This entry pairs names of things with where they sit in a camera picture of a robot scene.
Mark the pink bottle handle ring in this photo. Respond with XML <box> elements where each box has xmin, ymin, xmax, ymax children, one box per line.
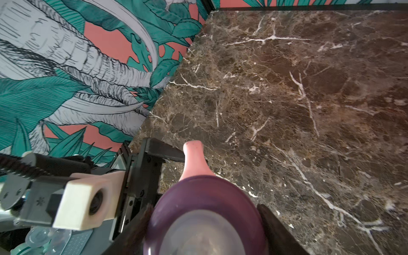
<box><xmin>178</xmin><ymin>140</ymin><xmax>217</xmax><ymax>182</ymax></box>

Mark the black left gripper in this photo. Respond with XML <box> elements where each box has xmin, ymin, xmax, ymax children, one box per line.
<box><xmin>109</xmin><ymin>138</ymin><xmax>185</xmax><ymax>241</ymax></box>

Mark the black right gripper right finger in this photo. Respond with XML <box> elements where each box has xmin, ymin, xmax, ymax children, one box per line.
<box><xmin>257</xmin><ymin>204</ymin><xmax>309</xmax><ymax>255</ymax></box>

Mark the spare teal baby bottle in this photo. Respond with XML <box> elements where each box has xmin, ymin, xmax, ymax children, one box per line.
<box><xmin>10</xmin><ymin>226</ymin><xmax>72</xmax><ymax>255</ymax></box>

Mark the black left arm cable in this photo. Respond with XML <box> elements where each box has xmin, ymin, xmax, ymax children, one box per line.
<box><xmin>0</xmin><ymin>153</ymin><xmax>48</xmax><ymax>179</ymax></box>

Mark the purple collar with nipple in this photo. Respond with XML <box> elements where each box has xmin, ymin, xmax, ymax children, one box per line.
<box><xmin>143</xmin><ymin>175</ymin><xmax>267</xmax><ymax>255</ymax></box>

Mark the black enclosure frame post left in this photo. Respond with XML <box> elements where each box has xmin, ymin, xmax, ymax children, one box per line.
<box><xmin>201</xmin><ymin>0</ymin><xmax>216</xmax><ymax>14</ymax></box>

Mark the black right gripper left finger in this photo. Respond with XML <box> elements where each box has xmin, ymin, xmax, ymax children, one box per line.
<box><xmin>102</xmin><ymin>204</ymin><xmax>154</xmax><ymax>255</ymax></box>

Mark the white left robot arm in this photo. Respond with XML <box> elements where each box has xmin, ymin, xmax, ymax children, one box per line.
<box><xmin>1</xmin><ymin>138</ymin><xmax>185</xmax><ymax>240</ymax></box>

